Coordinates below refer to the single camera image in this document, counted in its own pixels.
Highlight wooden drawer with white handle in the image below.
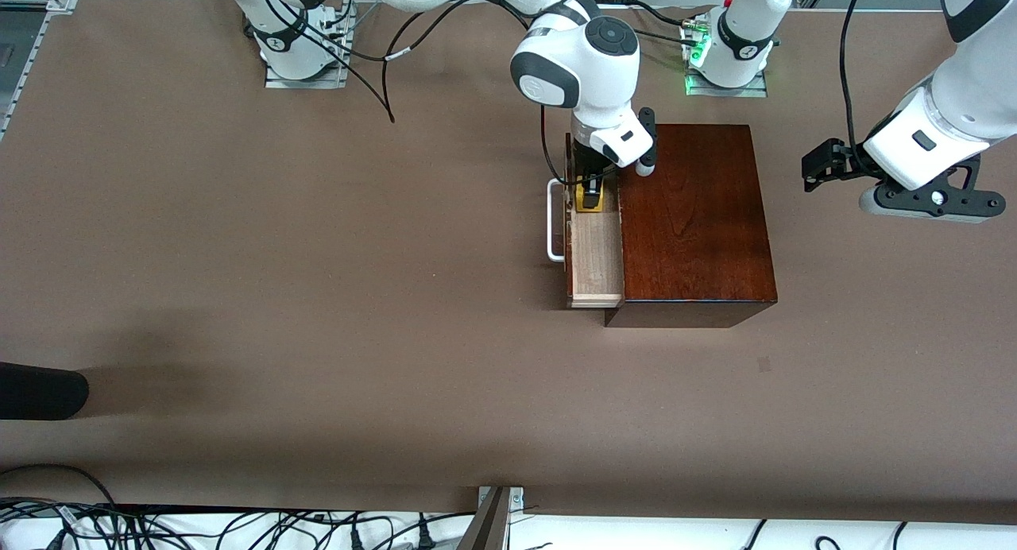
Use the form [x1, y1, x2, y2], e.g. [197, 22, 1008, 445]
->
[547, 133, 626, 309]

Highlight dark brown wooden cabinet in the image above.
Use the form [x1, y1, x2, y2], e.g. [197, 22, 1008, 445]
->
[601, 124, 778, 328]

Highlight aluminium edge profile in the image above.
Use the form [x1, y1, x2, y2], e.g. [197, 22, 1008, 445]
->
[0, 0, 80, 141]

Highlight black cylinder object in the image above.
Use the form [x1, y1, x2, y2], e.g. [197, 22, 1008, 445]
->
[0, 362, 90, 420]

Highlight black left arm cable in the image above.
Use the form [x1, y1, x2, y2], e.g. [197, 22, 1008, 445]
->
[839, 0, 875, 149]

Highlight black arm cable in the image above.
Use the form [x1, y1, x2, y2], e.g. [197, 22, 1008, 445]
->
[839, 0, 875, 149]
[258, 0, 574, 187]

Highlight black cable on table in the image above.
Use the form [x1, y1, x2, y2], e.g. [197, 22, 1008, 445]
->
[634, 0, 710, 46]

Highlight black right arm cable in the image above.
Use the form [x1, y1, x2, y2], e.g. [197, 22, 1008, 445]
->
[258, 0, 574, 187]

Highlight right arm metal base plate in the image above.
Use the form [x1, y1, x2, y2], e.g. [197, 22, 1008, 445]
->
[265, 21, 352, 90]

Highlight metal bracket with bar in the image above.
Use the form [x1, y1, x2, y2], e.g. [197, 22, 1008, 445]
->
[457, 486, 525, 550]

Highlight tangled black floor cables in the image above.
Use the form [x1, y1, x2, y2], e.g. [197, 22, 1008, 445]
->
[0, 464, 478, 550]

